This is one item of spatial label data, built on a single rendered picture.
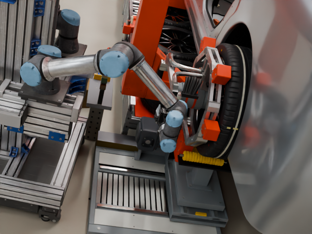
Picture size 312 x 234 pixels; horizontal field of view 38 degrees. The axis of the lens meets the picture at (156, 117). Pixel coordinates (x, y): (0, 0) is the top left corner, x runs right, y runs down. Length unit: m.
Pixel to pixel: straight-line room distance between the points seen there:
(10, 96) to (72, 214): 0.87
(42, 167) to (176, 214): 0.87
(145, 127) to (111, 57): 1.11
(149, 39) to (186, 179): 0.93
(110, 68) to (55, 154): 1.10
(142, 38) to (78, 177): 1.03
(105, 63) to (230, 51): 0.77
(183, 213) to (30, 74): 1.28
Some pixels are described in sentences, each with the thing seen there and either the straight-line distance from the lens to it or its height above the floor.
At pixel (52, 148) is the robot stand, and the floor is 0.21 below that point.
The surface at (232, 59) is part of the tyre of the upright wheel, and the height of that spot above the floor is 1.16.
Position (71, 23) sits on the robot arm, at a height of 1.01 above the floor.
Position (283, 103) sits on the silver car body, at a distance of 1.87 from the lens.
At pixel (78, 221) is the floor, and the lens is 2.85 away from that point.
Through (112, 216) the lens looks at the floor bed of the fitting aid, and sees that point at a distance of 2.80.
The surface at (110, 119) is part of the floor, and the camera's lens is 3.72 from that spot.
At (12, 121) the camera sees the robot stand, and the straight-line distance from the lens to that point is 2.37.
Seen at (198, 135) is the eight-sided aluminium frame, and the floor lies 0.77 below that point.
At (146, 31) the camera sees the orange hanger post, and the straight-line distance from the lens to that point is 2.85.
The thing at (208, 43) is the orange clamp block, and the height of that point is 1.10.
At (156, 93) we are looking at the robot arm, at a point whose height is 1.03.
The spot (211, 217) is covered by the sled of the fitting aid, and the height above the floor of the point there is 0.17.
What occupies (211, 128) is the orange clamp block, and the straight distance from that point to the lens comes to 2.30.
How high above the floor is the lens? 2.10
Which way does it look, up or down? 33 degrees down
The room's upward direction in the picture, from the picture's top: 16 degrees clockwise
